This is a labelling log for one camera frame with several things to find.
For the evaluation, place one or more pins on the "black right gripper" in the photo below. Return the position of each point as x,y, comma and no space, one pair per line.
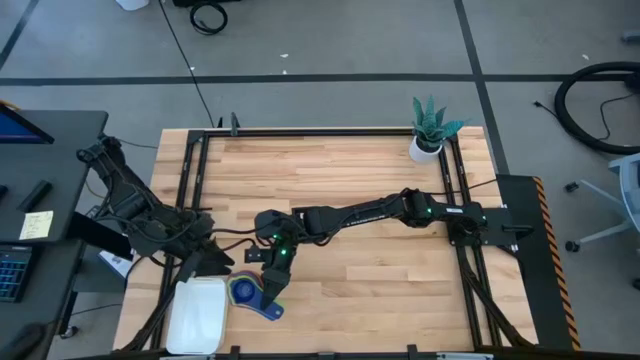
280,262

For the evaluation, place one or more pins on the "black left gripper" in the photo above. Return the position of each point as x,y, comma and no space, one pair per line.
192,235

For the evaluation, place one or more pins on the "dark blue measuring cup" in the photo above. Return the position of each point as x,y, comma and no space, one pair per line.
245,290

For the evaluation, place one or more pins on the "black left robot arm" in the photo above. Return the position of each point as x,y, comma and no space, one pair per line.
130,205

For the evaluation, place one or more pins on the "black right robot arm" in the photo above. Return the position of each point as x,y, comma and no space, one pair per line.
360,215

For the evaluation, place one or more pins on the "white plastic basket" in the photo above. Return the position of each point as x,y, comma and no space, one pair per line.
197,315

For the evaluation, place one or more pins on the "yellow sticky note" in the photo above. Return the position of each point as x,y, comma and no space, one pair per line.
36,225

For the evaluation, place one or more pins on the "black desk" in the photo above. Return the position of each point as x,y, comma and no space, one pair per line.
50,175

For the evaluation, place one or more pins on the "black remote bar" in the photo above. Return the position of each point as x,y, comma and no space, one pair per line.
35,195

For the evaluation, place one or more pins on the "black keyboard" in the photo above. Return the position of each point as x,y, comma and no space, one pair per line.
12,272

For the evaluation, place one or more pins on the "tablet with blue screen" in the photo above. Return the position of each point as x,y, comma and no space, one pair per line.
20,130

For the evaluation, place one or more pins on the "snake plant in white pot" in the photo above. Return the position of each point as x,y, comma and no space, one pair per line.
430,127

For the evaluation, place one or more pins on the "black platform with hazard stripe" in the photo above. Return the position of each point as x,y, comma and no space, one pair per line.
525,280

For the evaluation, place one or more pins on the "white bucket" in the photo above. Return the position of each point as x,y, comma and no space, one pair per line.
132,4

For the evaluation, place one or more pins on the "light blue office chair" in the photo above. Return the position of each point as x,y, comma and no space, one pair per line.
627,190

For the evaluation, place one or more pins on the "black table frame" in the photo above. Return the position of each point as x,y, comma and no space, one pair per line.
300,133

